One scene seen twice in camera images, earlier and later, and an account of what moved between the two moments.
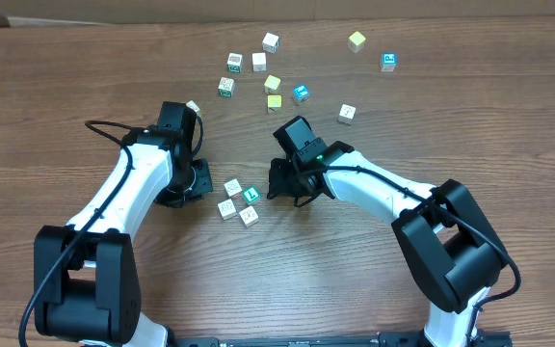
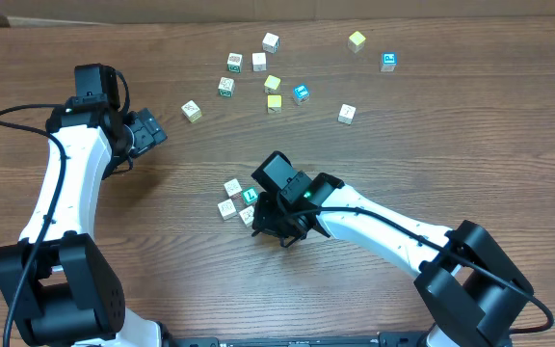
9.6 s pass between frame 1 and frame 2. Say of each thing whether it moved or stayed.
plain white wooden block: stayed
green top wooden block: stayed
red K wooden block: stayed
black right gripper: moved
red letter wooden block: stayed
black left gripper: moved
